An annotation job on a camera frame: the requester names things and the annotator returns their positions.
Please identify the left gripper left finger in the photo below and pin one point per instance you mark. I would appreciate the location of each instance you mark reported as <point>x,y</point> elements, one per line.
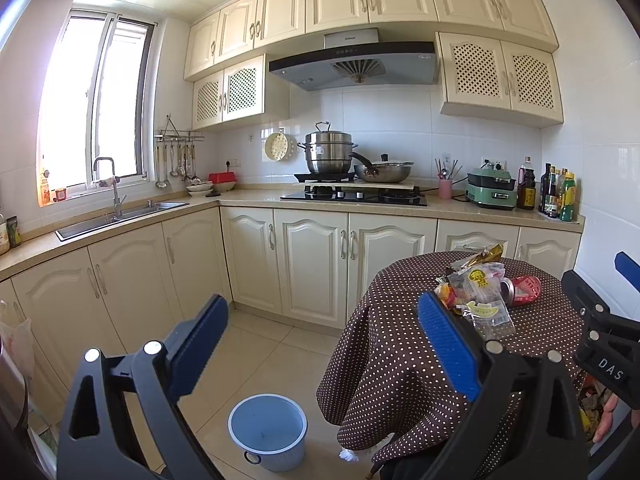
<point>97,438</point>

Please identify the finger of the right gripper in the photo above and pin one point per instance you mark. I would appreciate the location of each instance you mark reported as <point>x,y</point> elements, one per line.
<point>585,301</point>
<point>628,269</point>

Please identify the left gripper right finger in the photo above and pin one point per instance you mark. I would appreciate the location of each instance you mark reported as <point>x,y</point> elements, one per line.
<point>547,440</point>

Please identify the red soda can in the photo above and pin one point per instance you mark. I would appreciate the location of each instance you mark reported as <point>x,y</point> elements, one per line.
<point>521,290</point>

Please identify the clear snack wrapper yellow label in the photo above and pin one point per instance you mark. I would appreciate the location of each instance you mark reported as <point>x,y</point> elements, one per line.
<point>480,301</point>

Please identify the light blue trash bucket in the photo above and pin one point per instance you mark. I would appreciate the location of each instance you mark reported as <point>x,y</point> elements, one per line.
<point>270,430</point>

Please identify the person's right hand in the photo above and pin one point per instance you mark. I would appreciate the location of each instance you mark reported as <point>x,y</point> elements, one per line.
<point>606,420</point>

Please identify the green yellow bottle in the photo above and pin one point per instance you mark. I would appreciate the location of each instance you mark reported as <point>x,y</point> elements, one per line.
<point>568,197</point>

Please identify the gold foil snack bag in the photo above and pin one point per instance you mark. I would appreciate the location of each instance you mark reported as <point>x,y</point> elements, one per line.
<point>486,255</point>

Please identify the dark glass bottle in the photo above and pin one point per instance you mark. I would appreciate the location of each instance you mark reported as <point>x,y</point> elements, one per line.
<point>544,186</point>

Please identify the dark soy sauce bottle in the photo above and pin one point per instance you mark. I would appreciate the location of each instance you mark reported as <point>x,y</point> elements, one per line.
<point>526,185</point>

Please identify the brown polka dot tablecloth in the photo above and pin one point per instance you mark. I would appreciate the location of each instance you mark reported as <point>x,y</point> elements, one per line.
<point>384,387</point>

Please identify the green electric cooker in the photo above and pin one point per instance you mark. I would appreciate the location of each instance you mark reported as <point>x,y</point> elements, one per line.
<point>491,188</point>

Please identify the lower cream cabinets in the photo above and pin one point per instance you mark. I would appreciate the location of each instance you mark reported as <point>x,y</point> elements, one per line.
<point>119,286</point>

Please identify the cream cabinets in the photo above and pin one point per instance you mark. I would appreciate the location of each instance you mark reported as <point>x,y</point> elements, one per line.
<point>119,286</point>
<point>493,58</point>

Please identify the pink utensil cup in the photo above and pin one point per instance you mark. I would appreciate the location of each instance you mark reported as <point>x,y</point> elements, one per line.
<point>445,189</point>

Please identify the black gas stove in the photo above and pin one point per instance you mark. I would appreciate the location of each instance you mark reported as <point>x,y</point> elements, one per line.
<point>346,188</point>

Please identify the steel sink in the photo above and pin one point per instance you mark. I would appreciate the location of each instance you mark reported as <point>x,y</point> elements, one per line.
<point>103,222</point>

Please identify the chrome faucet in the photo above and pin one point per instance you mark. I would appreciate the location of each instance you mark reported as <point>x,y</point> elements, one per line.
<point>112,185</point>

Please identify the steel wok with lid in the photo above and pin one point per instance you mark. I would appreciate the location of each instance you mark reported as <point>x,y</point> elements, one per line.
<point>381,171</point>

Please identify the upper cream cabinets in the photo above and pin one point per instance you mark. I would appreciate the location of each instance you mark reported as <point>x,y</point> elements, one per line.
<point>493,58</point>

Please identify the white bowls stack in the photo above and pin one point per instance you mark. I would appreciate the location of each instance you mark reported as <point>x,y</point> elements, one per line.
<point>200,189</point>

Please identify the red box on counter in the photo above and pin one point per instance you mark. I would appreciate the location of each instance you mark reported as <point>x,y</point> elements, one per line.
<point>222,177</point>

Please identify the steel steamer pot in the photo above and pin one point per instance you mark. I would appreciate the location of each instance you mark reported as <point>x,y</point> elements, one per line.
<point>327,151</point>

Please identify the hanging utensil rack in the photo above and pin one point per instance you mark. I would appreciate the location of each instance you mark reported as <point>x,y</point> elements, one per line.
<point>175,157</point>

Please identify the window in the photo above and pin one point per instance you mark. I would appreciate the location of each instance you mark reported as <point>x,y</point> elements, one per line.
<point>90,123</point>

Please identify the range hood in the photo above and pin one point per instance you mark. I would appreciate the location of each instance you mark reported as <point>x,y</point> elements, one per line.
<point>357,57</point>

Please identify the cream round strainer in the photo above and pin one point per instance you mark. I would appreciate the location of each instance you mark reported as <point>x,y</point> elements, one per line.
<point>276,146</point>

